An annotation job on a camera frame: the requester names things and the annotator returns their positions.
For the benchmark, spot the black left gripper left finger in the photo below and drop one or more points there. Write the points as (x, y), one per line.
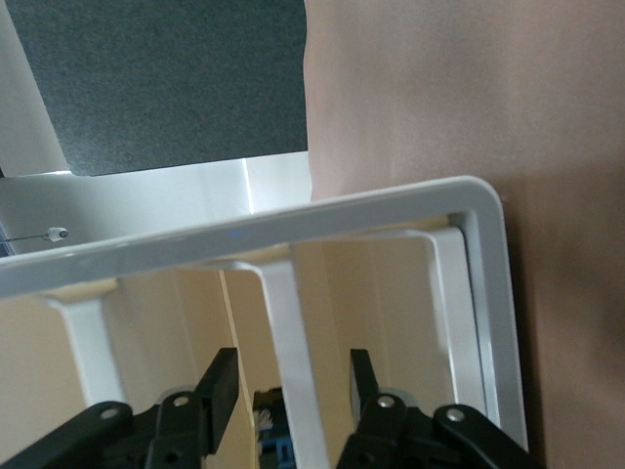
(220, 391)

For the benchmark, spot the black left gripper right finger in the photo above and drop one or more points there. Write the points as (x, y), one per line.
(363, 386)

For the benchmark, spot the green push button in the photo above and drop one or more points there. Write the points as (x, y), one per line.
(276, 447)

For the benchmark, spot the small white round device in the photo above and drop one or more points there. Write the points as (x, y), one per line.
(57, 234)

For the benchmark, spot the brown table mat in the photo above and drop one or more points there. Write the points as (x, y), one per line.
(439, 98)

